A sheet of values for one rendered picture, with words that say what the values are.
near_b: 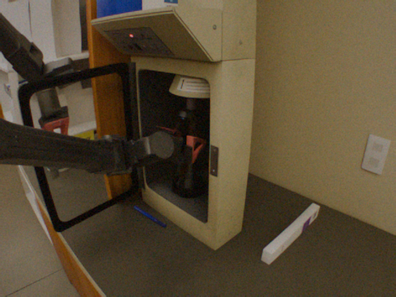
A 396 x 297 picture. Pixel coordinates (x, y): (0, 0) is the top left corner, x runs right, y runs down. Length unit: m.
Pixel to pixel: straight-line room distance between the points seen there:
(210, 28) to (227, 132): 0.22
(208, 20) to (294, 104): 0.53
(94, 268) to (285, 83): 0.80
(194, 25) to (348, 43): 0.52
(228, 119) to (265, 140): 0.49
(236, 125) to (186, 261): 0.36
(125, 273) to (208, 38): 0.55
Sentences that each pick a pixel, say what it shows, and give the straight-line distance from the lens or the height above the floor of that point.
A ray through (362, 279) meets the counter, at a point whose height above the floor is 0.94.
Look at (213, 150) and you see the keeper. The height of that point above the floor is 1.22.
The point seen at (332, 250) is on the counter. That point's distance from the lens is 0.81.
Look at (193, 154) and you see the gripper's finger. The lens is 0.70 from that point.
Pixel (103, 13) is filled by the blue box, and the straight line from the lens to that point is 0.66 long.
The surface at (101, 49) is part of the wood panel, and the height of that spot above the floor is 1.43.
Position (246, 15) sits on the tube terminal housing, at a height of 1.50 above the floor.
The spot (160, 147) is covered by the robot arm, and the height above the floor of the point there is 1.24.
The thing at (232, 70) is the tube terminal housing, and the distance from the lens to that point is 0.55.
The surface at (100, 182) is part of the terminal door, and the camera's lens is 0.78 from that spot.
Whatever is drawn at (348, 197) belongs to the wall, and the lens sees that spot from 0.97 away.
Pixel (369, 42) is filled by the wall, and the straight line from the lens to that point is 0.84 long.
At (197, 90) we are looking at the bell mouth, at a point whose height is 1.33.
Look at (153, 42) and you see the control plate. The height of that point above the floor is 1.45.
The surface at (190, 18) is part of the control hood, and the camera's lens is 0.46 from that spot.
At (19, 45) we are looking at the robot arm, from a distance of 0.69.
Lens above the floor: 1.47
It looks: 25 degrees down
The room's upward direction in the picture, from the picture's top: straight up
